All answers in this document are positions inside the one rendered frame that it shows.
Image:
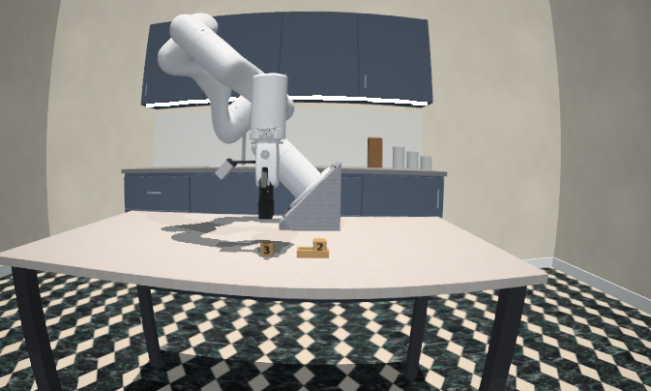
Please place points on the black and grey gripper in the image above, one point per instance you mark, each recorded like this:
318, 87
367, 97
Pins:
267, 166

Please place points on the tan calendar cube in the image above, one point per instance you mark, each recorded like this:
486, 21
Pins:
267, 248
319, 244

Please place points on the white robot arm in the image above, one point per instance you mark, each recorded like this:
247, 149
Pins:
262, 106

